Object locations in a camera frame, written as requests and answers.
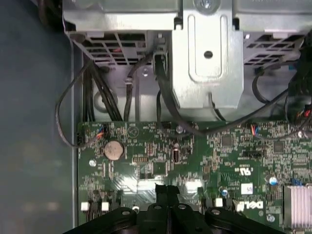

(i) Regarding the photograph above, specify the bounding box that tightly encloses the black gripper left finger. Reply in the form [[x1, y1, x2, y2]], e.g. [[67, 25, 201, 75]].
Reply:
[[64, 183, 169, 234]]

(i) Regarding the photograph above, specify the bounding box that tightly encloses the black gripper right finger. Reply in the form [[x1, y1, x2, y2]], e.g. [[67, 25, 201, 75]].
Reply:
[[167, 184, 287, 234]]

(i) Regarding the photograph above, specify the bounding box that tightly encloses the black RAM slot bank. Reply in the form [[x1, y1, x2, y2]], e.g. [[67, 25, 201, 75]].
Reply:
[[199, 192, 234, 215], [79, 190, 115, 220]]

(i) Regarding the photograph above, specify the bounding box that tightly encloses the green motherboard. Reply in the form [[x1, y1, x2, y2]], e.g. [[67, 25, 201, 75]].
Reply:
[[77, 120, 312, 234]]

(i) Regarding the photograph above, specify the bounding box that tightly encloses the coin cell battery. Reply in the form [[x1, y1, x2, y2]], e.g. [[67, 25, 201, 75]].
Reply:
[[104, 139, 125, 161]]

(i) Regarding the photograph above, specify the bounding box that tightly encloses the silver finned heat sink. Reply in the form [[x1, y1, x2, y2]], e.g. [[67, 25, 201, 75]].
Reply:
[[282, 184, 312, 229]]

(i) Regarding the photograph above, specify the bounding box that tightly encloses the silver metal drive cage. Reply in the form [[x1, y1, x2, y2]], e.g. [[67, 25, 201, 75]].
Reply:
[[62, 0, 312, 109]]

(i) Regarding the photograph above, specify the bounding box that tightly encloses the open grey PC case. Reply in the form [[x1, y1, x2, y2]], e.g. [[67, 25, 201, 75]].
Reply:
[[0, 0, 312, 234]]

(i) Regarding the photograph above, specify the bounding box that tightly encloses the thin black wire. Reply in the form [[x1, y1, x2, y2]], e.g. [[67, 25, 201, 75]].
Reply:
[[123, 77, 134, 122], [55, 58, 103, 148]]

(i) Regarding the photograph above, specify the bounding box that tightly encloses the thick black wire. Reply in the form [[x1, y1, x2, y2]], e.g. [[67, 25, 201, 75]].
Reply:
[[153, 52, 297, 137]]

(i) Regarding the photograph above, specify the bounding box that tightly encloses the black sleeved wire bundle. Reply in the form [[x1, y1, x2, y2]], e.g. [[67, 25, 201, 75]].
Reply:
[[284, 30, 312, 134]]

